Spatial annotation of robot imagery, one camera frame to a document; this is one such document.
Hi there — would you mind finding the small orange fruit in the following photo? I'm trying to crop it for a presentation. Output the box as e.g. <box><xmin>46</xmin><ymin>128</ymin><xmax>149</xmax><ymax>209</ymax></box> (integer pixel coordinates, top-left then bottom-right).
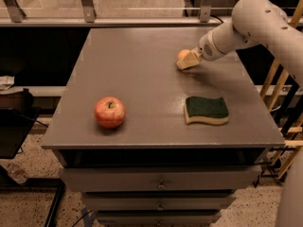
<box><xmin>177</xmin><ymin>49</ymin><xmax>189</xmax><ymax>61</ymax></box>

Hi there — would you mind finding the black side table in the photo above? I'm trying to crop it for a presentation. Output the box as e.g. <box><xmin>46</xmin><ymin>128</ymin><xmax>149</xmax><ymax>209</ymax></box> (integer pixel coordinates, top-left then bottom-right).
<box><xmin>0</xmin><ymin>88</ymin><xmax>42</xmax><ymax>160</ymax></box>

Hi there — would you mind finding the grey drawer cabinet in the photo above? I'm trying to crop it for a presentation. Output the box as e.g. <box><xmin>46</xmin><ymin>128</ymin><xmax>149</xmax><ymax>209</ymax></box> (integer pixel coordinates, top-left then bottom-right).
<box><xmin>43</xmin><ymin>27</ymin><xmax>283</xmax><ymax>227</ymax></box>

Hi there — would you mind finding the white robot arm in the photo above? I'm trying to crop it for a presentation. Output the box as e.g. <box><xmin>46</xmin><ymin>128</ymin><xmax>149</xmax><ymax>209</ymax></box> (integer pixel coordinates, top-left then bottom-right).
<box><xmin>177</xmin><ymin>0</ymin><xmax>303</xmax><ymax>227</ymax></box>

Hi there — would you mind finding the red apple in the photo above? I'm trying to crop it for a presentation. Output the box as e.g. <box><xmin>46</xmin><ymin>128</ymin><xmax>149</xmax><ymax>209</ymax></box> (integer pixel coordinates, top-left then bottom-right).
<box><xmin>94</xmin><ymin>96</ymin><xmax>126</xmax><ymax>129</ymax></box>

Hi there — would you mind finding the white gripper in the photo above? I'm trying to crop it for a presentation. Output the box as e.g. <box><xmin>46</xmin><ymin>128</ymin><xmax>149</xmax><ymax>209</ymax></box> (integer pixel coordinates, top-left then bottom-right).
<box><xmin>176</xmin><ymin>30</ymin><xmax>224</xmax><ymax>70</ymax></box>

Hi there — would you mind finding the black cable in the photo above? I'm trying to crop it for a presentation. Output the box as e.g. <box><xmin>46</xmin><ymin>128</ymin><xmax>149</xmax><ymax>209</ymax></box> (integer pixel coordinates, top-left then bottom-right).
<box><xmin>210</xmin><ymin>14</ymin><xmax>225</xmax><ymax>25</ymax></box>

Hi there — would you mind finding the green and yellow sponge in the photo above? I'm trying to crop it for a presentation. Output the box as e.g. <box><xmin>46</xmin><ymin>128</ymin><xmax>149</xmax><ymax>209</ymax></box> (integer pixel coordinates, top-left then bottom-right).
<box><xmin>184</xmin><ymin>96</ymin><xmax>229</xmax><ymax>125</ymax></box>

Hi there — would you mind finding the metal railing with glass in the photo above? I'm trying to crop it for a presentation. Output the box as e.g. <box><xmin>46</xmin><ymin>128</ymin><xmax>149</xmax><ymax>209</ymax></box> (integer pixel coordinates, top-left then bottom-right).
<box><xmin>0</xmin><ymin>0</ymin><xmax>299</xmax><ymax>27</ymax></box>

